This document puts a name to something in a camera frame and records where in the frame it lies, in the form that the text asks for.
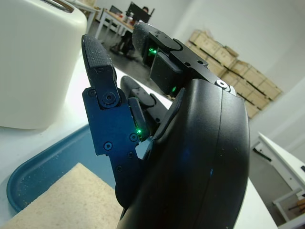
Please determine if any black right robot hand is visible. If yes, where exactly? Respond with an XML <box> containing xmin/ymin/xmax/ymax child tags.
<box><xmin>81</xmin><ymin>22</ymin><xmax>251</xmax><ymax>229</ymax></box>

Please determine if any slice of white bread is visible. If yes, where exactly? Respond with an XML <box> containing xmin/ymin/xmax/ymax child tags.
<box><xmin>0</xmin><ymin>162</ymin><xmax>124</xmax><ymax>229</ymax></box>

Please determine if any white two-slot toaster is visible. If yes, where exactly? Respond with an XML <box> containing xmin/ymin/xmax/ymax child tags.
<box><xmin>0</xmin><ymin>0</ymin><xmax>88</xmax><ymax>131</ymax></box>

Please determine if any blue plastic tray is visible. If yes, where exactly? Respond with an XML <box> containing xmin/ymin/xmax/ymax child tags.
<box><xmin>6</xmin><ymin>124</ymin><xmax>153</xmax><ymax>213</ymax></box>

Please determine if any person with dark hair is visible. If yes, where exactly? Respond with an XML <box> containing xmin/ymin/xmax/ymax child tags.
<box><xmin>119</xmin><ymin>6</ymin><xmax>153</xmax><ymax>53</ymax></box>

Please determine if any white table with frame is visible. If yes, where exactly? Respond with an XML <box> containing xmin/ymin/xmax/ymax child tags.
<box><xmin>252</xmin><ymin>132</ymin><xmax>305</xmax><ymax>222</ymax></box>

